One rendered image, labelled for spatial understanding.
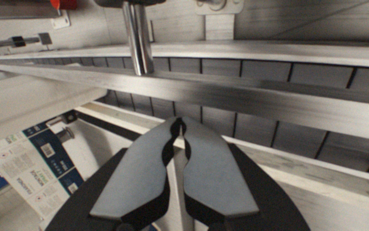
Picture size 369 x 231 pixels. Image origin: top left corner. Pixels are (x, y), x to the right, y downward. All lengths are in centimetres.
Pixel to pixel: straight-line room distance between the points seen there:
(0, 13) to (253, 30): 41
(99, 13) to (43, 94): 17
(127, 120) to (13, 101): 12
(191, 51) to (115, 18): 18
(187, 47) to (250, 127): 10
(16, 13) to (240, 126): 42
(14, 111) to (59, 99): 5
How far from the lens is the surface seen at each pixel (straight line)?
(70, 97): 25
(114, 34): 32
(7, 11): 43
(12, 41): 40
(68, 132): 60
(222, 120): 17
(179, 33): 23
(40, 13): 45
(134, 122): 21
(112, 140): 37
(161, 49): 18
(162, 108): 21
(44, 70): 22
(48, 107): 24
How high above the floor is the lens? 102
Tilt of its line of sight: 48 degrees down
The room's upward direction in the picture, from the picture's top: 131 degrees counter-clockwise
